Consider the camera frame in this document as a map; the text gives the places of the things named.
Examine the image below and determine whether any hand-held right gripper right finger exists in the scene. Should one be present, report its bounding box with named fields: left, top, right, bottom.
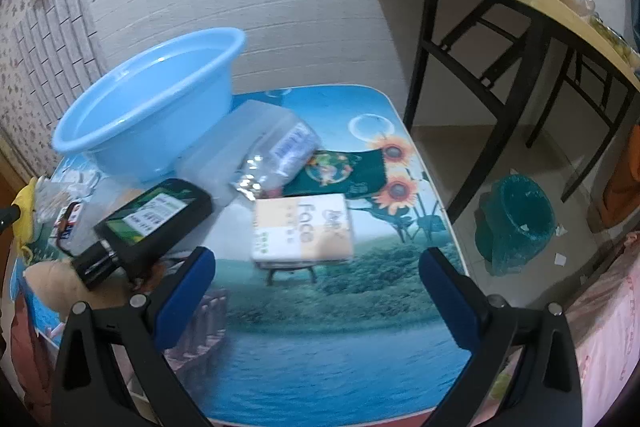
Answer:
left=418, top=247, right=583, bottom=427

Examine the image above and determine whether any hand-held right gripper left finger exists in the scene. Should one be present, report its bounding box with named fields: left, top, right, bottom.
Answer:
left=50, top=246, right=217, bottom=427

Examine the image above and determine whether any yellow sponge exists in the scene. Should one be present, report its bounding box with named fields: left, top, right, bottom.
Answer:
left=12, top=177, right=41, bottom=253

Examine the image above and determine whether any blue white labelled pack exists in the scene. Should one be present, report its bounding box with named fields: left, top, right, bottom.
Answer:
left=47, top=199, right=88, bottom=253

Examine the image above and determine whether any tan lumpy object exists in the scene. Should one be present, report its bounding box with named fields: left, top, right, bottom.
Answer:
left=24, top=259, right=106, bottom=308

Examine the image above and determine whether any black bottle with green label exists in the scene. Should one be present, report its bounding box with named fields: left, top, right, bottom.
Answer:
left=70, top=178, right=215, bottom=292

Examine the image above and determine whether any orange white tissue pack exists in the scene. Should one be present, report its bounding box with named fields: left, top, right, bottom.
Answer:
left=250, top=193, right=356, bottom=265

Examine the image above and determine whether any clear plastic container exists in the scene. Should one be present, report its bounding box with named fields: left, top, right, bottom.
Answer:
left=174, top=101, right=301, bottom=208

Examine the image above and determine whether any dark green printed packet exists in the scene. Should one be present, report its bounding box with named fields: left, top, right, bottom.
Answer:
left=282, top=148, right=390, bottom=202

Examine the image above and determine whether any light blue plastic basin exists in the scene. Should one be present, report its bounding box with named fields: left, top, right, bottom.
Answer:
left=51, top=27, right=248, bottom=185

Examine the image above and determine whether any landscape print desktop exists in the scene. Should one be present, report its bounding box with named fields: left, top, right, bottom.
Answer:
left=10, top=84, right=473, bottom=415

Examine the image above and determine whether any green lined trash bin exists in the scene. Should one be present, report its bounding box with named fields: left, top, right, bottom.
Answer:
left=474, top=174, right=557, bottom=277

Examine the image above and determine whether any clear foil snack bag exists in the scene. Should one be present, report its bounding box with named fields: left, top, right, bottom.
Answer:
left=229, top=119, right=322, bottom=202

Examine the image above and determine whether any pink blanket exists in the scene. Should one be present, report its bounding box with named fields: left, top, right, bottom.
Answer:
left=565, top=232, right=640, bottom=427

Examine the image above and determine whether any orange cloth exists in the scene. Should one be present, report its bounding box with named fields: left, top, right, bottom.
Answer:
left=602, top=124, right=640, bottom=228

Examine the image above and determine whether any pile of yellow-green fruits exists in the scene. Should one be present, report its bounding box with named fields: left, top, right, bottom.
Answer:
left=590, top=14, right=640, bottom=68

